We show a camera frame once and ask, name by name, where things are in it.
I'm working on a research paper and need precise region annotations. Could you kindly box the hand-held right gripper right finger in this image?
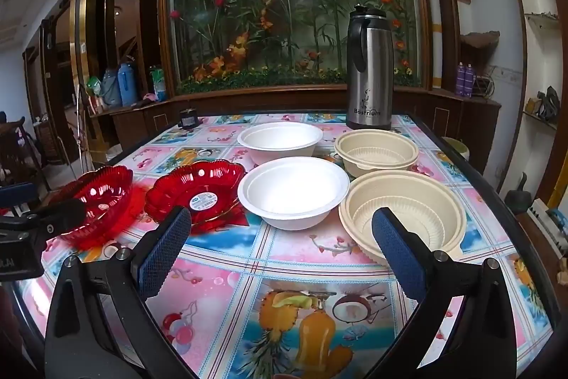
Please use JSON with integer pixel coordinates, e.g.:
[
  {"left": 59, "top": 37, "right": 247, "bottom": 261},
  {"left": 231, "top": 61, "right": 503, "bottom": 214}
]
[{"left": 372, "top": 206, "right": 522, "bottom": 379}]

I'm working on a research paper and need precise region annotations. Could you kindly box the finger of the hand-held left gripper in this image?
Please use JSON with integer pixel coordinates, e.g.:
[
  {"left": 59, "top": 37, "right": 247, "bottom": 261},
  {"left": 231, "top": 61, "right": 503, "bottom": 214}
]
[
  {"left": 0, "top": 183, "right": 40, "bottom": 215},
  {"left": 20, "top": 199, "right": 87, "bottom": 238}
]

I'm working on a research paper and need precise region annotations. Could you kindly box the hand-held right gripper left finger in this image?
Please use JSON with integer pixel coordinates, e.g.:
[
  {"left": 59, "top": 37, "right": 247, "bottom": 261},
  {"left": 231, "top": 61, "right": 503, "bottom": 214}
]
[{"left": 44, "top": 206, "right": 198, "bottom": 379}]

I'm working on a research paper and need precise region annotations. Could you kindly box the beige ribbed plastic bowl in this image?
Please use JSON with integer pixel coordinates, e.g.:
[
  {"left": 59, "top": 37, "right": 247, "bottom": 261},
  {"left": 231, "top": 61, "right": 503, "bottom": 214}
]
[
  {"left": 338, "top": 169, "right": 466, "bottom": 269},
  {"left": 334, "top": 129, "right": 419, "bottom": 179}
]

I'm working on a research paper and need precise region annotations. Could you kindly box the white foam bowl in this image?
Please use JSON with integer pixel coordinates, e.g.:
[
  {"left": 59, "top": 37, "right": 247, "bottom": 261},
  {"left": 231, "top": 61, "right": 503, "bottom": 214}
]
[
  {"left": 236, "top": 121, "right": 324, "bottom": 167},
  {"left": 237, "top": 157, "right": 351, "bottom": 231}
]

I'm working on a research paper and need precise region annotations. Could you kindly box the dark wooden chair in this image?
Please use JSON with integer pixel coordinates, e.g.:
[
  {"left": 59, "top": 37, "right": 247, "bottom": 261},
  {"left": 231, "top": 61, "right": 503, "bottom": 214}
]
[{"left": 0, "top": 113, "right": 49, "bottom": 193}]

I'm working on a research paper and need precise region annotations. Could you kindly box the red scalloped plastic plate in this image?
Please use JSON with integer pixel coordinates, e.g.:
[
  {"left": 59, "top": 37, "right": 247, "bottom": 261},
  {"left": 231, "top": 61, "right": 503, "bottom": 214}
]
[{"left": 49, "top": 165, "right": 135, "bottom": 249}]

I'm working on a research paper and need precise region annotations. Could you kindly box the red scalloped plate with sticker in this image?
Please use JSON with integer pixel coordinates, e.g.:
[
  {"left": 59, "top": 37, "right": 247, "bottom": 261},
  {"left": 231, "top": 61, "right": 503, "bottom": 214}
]
[{"left": 144, "top": 159, "right": 247, "bottom": 229}]

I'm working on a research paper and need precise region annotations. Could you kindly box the printed fruit tablecloth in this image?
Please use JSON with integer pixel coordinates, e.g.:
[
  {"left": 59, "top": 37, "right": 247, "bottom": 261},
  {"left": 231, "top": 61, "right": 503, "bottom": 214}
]
[{"left": 22, "top": 113, "right": 555, "bottom": 379}]

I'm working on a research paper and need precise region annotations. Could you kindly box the green plastic bag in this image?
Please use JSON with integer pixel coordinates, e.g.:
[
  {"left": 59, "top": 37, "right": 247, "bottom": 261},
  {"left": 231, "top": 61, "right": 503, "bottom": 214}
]
[{"left": 85, "top": 76, "right": 104, "bottom": 113}]

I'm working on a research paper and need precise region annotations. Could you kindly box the dark metal kettle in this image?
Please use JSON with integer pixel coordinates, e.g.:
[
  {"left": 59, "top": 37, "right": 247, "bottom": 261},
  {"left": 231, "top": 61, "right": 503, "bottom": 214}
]
[{"left": 506, "top": 172, "right": 533, "bottom": 215}]

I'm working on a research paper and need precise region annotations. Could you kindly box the grey-blue thermos flask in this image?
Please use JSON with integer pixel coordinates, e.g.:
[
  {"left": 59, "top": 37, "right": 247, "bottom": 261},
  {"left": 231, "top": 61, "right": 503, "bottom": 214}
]
[{"left": 101, "top": 68, "right": 121, "bottom": 109}]

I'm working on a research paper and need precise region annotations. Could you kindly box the small black box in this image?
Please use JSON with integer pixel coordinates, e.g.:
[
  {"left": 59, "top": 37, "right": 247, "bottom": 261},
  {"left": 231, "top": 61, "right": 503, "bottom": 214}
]
[{"left": 179, "top": 109, "right": 200, "bottom": 130}]

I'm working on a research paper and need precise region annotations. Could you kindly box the blue thermos flask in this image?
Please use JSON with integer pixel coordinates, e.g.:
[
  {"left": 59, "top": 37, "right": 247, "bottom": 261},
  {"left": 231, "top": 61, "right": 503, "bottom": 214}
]
[{"left": 118, "top": 61, "right": 138, "bottom": 107}]

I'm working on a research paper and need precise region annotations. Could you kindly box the white power strip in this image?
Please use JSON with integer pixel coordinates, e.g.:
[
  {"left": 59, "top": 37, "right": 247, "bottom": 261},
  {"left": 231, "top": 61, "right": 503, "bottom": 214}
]
[{"left": 527, "top": 199, "right": 568, "bottom": 258}]

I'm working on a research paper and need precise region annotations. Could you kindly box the green plastic bottle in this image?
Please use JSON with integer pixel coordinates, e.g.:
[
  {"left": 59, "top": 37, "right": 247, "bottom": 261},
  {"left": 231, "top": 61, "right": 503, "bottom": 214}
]
[{"left": 148, "top": 65, "right": 167, "bottom": 102}]

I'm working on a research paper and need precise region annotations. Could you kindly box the stainless steel thermos jug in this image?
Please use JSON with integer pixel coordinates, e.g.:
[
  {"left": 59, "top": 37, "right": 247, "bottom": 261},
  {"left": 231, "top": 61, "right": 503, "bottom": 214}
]
[{"left": 345, "top": 5, "right": 395, "bottom": 131}]

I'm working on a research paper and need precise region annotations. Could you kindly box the flower-painted glass panel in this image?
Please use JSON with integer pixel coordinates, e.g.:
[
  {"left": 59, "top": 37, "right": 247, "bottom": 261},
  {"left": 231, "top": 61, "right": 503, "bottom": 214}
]
[{"left": 166, "top": 0, "right": 422, "bottom": 89}]

